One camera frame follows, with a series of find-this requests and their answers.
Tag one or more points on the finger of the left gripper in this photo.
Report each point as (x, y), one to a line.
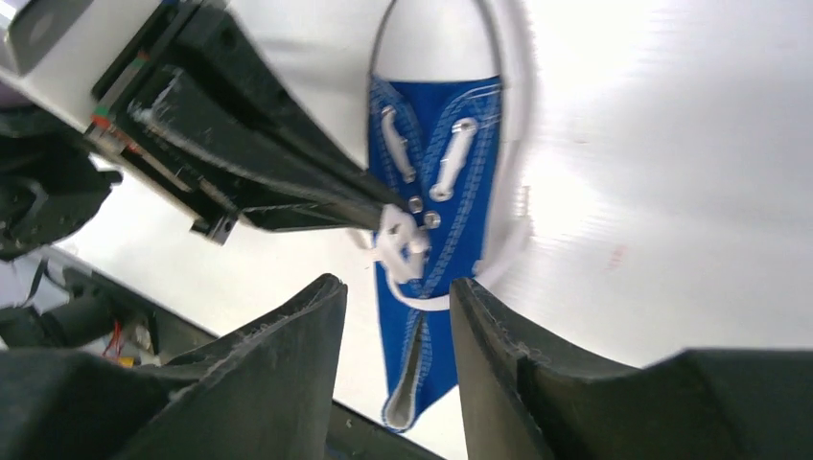
(288, 181)
(214, 50)

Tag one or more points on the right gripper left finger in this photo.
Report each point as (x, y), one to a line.
(68, 404)

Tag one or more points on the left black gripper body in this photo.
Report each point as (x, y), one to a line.
(126, 94)

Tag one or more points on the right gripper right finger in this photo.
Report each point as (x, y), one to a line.
(527, 393)

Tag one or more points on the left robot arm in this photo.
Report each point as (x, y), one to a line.
(54, 182)

